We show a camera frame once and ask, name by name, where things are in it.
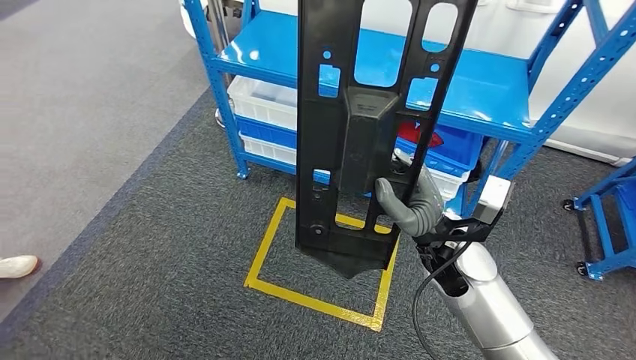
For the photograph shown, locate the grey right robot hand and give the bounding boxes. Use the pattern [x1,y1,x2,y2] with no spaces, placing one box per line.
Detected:
[375,150,445,238]

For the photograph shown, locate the black plastic frame part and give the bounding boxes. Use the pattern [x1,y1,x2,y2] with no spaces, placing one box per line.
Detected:
[295,0,479,281]

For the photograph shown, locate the blue metal shelf rack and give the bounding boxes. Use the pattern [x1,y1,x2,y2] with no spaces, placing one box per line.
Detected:
[184,0,636,220]

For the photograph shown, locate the white plastic bin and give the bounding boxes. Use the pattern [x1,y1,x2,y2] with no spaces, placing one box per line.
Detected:
[227,75,299,131]
[239,133,298,167]
[426,166,472,203]

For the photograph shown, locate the blue plastic bin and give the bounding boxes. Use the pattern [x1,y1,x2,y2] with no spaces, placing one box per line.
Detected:
[234,115,298,149]
[394,123,484,179]

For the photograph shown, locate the red item in bin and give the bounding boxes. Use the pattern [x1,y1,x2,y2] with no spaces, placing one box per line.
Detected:
[397,120,445,149]

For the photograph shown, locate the yellow floor tape square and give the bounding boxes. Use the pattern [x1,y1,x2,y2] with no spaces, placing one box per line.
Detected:
[243,196,401,333]

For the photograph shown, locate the blue metal rack on casters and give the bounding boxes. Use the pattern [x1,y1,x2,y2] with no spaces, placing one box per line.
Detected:
[562,157,636,283]

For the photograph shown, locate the chrome metal pole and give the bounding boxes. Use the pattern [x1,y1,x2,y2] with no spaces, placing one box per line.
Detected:
[205,0,235,129]

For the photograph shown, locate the person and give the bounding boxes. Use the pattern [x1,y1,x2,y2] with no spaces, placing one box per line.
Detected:
[0,255,41,280]

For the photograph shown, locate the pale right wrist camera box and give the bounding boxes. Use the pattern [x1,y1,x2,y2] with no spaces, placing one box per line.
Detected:
[472,175,514,224]

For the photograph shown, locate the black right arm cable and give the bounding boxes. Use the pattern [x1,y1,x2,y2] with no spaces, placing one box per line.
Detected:
[410,242,474,360]

